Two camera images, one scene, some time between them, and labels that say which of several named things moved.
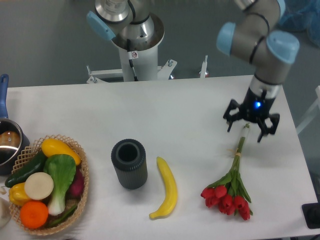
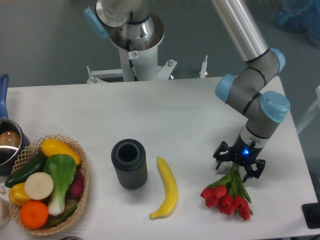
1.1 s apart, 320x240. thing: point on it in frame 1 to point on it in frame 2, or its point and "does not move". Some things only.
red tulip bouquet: [230, 194] does not move
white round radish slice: [38, 185] does not move
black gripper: [255, 107] to [242, 154]
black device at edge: [311, 213] does not move
